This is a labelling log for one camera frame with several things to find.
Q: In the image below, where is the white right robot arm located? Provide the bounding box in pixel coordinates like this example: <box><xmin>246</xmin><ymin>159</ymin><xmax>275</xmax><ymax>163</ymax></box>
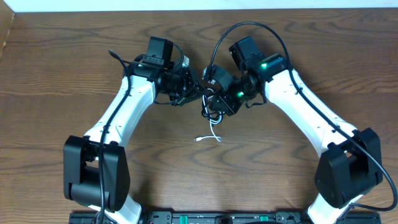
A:
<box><xmin>203</xmin><ymin>36</ymin><xmax>383</xmax><ymax>223</ymax></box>

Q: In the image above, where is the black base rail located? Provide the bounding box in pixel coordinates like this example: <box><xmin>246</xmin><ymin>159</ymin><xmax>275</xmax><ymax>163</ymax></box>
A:
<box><xmin>68</xmin><ymin>210</ymin><xmax>382</xmax><ymax>224</ymax></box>

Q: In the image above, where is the black usb cable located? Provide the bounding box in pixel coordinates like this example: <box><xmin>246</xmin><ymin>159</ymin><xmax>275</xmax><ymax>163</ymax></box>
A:
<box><xmin>200</xmin><ymin>88</ymin><xmax>224</xmax><ymax>126</ymax></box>

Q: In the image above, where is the white cable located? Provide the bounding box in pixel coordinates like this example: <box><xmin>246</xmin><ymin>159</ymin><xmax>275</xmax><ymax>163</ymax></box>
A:
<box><xmin>194</xmin><ymin>93</ymin><xmax>224</xmax><ymax>143</ymax></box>

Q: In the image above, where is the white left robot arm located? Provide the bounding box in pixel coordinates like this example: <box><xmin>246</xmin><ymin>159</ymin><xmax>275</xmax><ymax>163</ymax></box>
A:
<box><xmin>63</xmin><ymin>36</ymin><xmax>202</xmax><ymax>223</ymax></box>

